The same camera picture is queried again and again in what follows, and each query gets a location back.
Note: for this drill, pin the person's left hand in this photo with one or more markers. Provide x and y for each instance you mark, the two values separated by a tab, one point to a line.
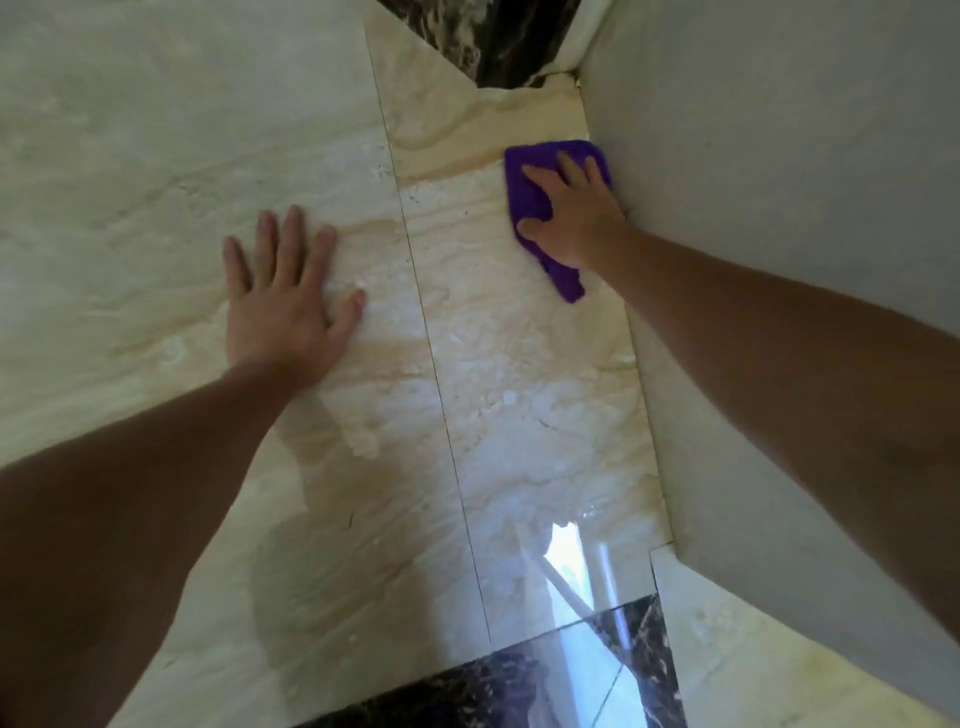
281	319

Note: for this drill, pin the person's right hand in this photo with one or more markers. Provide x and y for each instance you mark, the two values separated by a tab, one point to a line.
577	221

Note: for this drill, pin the person's right middle finger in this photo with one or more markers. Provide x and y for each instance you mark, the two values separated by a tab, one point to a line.
571	169

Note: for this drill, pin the person's left thumb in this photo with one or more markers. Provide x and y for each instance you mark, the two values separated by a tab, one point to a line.
346	315

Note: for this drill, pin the person's left middle finger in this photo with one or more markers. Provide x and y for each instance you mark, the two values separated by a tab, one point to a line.
293	241

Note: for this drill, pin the person's left little finger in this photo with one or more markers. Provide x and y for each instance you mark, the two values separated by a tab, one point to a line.
236	266

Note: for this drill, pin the person's right thumb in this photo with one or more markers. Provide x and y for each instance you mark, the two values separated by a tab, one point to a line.
536	227

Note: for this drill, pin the purple cleaning cloth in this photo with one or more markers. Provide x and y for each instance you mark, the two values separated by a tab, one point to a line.
529	191

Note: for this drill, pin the person's left forearm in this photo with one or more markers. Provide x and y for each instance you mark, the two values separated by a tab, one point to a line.
127	517

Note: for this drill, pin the person's right forearm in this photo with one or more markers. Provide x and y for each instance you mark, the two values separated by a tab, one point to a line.
780	382

